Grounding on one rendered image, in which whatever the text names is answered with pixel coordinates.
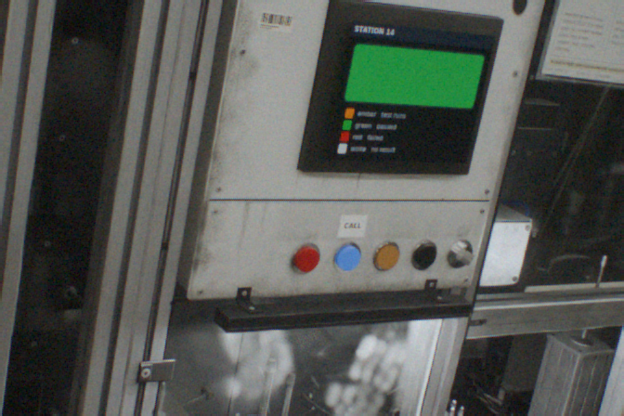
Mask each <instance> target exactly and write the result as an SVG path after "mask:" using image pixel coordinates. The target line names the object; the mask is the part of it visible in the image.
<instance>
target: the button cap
mask: <svg viewBox="0 0 624 416"><path fill-rule="evenodd" d="M359 259H360V254H359V251H358V249H356V248H355V247H352V246H348V247H346V248H344V249H343V250H342V251H341V252H340V254H339V257H338V265H339V267H340V268H341V269H343V270H345V271H349V270H352V269H354V268H355V267H356V266H357V265H358V262H359Z"/></svg>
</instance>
